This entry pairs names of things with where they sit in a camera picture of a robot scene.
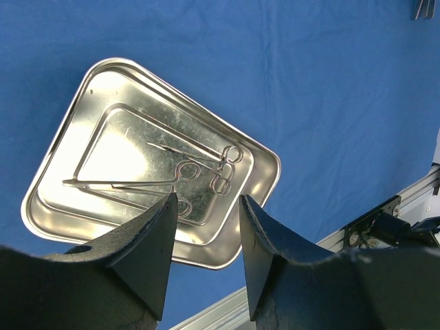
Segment steel tweezers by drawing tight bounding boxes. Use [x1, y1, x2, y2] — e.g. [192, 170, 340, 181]
[411, 0, 436, 21]

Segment steel surgical scissors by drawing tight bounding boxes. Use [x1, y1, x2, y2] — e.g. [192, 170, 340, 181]
[148, 142, 244, 196]

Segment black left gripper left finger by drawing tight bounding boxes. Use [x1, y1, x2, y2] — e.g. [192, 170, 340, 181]
[1, 193, 177, 329]

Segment blue surgical drape cloth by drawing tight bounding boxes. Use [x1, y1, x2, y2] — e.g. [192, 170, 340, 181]
[0, 0, 440, 330]

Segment stainless steel instrument tray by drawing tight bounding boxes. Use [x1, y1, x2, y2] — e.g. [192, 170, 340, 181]
[21, 58, 281, 270]

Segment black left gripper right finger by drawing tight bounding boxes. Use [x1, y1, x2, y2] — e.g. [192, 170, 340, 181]
[240, 195, 439, 329]

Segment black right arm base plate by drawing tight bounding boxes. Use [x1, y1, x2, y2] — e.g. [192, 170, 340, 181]
[343, 195, 410, 250]

